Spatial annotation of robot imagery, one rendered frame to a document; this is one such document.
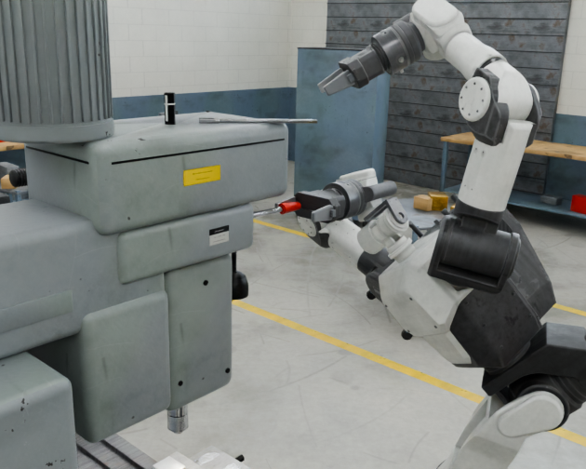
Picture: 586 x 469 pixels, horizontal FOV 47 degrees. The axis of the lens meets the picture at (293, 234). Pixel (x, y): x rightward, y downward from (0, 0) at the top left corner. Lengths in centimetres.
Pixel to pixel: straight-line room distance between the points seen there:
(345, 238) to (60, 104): 91
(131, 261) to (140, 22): 820
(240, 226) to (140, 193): 27
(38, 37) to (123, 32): 806
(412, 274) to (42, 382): 74
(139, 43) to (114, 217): 819
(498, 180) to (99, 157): 69
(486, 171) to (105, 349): 75
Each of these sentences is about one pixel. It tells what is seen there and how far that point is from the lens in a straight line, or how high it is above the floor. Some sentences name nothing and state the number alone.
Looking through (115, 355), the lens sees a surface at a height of 151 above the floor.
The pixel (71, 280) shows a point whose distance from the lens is 119.
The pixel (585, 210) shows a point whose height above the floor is 27.
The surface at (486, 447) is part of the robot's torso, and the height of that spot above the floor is 119.
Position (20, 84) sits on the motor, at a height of 198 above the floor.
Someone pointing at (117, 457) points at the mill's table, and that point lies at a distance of 203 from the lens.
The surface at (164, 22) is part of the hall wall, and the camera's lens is 958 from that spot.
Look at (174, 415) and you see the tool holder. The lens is 159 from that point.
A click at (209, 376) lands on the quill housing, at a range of 148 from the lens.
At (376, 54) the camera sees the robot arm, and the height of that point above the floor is 203.
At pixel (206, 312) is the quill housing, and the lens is 141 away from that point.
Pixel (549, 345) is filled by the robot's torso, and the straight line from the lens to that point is 153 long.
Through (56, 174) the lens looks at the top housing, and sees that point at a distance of 127.
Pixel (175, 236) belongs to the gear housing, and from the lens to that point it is 128.
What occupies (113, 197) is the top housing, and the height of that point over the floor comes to 180.
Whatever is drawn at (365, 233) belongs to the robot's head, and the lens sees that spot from 153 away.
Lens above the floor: 207
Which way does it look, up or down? 17 degrees down
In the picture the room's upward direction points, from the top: 2 degrees clockwise
